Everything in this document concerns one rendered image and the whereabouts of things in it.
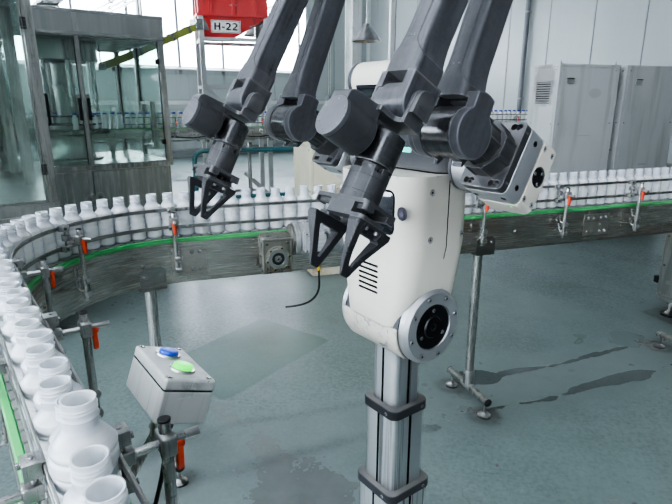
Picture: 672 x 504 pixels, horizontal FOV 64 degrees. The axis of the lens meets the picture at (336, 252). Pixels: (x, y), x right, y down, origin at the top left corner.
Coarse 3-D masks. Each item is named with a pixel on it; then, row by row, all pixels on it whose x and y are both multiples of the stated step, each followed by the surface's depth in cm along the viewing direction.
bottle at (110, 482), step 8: (96, 480) 49; (104, 480) 49; (112, 480) 50; (120, 480) 49; (88, 488) 48; (96, 488) 49; (104, 488) 50; (112, 488) 50; (120, 488) 50; (88, 496) 48; (96, 496) 49; (104, 496) 50; (112, 496) 50; (120, 496) 48; (128, 496) 49
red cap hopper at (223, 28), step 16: (192, 0) 676; (208, 0) 637; (224, 0) 645; (240, 0) 651; (256, 0) 654; (208, 16) 644; (224, 16) 649; (240, 16) 653; (256, 16) 659; (208, 32) 652; (224, 32) 658; (240, 32) 664; (256, 32) 722; (208, 144) 681; (272, 144) 708; (272, 160) 713; (272, 176) 719
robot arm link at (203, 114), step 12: (204, 96) 101; (252, 96) 104; (192, 108) 101; (204, 108) 101; (216, 108) 103; (228, 108) 104; (252, 108) 104; (192, 120) 100; (204, 120) 101; (216, 120) 102; (240, 120) 109; (252, 120) 106; (204, 132) 103; (216, 132) 103
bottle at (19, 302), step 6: (12, 300) 94; (18, 300) 95; (24, 300) 95; (6, 306) 92; (12, 306) 92; (18, 306) 92; (24, 306) 93; (6, 312) 93; (12, 312) 92; (12, 318) 92; (6, 324) 93; (12, 324) 92; (6, 330) 92; (12, 330) 92; (6, 336) 92; (6, 342) 93; (12, 378) 95
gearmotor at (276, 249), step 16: (288, 224) 211; (304, 224) 209; (320, 224) 211; (272, 240) 204; (288, 240) 207; (304, 240) 204; (320, 240) 205; (272, 256) 204; (288, 256) 207; (272, 272) 207; (304, 304) 223
